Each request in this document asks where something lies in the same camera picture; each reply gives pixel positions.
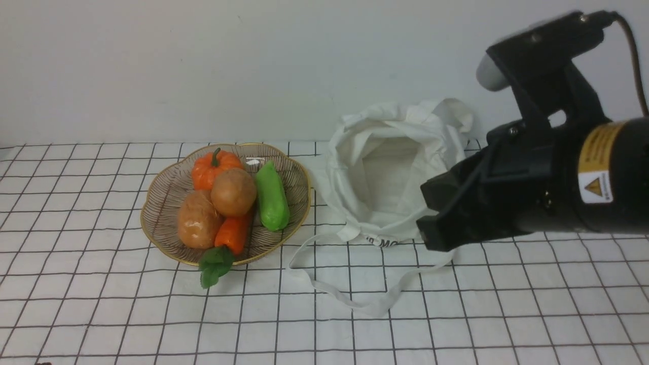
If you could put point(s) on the white black grid tablecloth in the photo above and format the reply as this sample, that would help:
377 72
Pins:
82 284

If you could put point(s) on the round brown onion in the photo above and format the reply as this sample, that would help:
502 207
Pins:
233 193

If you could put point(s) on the orange carrot with leaves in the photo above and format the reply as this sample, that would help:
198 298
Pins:
229 244

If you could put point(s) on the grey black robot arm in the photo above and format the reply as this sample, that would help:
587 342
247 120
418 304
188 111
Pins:
611 178

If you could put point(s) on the brown potato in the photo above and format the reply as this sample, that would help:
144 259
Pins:
198 222

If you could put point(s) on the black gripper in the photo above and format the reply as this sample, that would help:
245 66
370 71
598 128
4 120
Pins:
524 183

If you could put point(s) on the small orange pumpkin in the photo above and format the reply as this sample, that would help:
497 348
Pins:
208 167

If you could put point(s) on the white cloth tote bag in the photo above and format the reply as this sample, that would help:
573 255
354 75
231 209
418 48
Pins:
370 176

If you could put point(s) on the green pepper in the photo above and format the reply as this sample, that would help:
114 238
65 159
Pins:
273 206

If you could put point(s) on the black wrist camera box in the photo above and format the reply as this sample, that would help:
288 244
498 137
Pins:
537 65

